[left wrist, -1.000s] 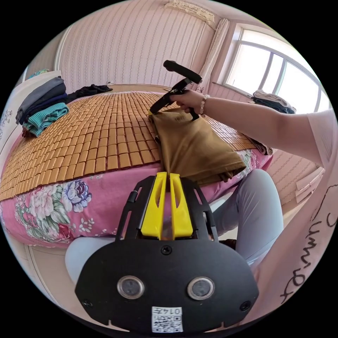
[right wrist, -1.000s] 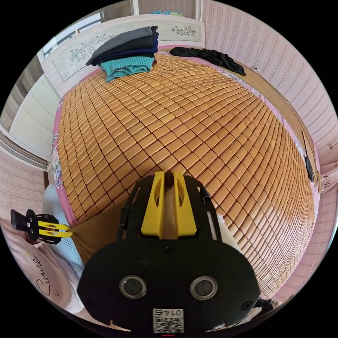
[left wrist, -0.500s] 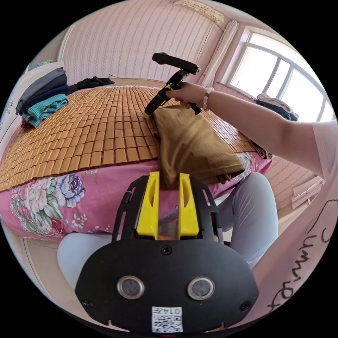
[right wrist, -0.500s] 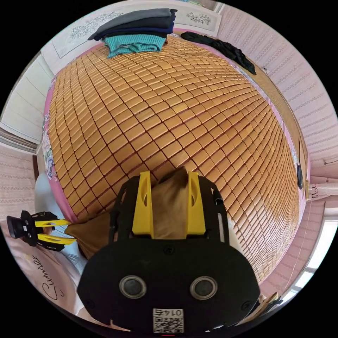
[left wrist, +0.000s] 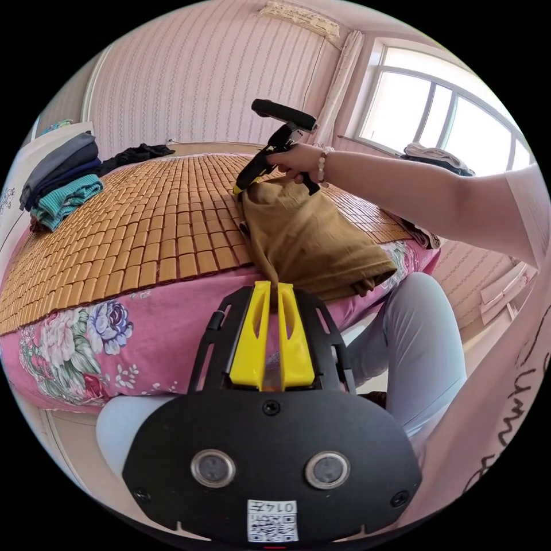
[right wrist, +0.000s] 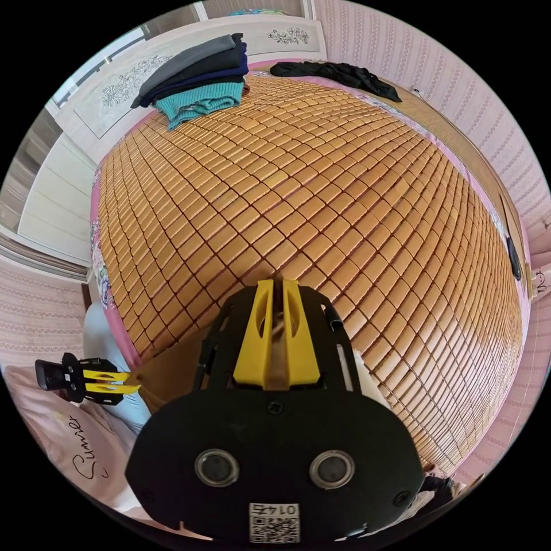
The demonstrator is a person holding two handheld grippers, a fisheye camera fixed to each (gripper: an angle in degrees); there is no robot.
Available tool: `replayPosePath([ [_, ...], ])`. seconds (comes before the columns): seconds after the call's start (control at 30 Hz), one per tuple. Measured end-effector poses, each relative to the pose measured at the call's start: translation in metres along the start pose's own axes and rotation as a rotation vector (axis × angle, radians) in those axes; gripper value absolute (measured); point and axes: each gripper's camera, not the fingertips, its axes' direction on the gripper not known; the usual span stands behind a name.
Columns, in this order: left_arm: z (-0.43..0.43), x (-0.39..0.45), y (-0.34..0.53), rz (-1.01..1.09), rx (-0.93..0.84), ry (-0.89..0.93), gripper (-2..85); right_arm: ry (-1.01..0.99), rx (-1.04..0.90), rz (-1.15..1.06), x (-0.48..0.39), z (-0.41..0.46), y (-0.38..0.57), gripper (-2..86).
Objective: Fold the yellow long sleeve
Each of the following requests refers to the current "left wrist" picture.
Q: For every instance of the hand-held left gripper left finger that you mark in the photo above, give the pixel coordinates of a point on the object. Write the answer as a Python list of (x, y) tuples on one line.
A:
[(249, 344)]

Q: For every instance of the person's right forearm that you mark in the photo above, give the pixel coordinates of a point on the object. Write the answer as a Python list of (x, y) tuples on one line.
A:
[(413, 193)]

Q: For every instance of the window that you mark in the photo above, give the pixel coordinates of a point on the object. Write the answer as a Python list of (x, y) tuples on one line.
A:
[(435, 107)]

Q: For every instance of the pink curtain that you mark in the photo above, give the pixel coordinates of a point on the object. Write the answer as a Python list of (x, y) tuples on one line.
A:
[(340, 90)]

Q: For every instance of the person's right hand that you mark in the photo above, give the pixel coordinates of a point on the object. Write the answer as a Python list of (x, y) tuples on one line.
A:
[(301, 161)]

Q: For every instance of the pile of clothes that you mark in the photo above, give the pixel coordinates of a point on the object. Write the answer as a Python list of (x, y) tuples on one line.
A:
[(428, 237), (439, 157), (64, 181)]

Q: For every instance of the black garment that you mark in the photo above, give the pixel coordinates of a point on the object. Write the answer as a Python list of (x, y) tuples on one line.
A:
[(137, 155)]

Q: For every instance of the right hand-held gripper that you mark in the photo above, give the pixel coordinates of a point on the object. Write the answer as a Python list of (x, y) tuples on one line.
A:
[(267, 148)]

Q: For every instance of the bed with woven mat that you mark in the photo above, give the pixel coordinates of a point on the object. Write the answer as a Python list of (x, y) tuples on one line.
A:
[(142, 232)]

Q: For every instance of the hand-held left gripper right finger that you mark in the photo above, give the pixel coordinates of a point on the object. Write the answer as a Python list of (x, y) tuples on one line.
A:
[(296, 344)]

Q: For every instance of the yellow long sleeve shirt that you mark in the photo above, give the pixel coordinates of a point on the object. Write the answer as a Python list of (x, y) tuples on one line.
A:
[(310, 241)]

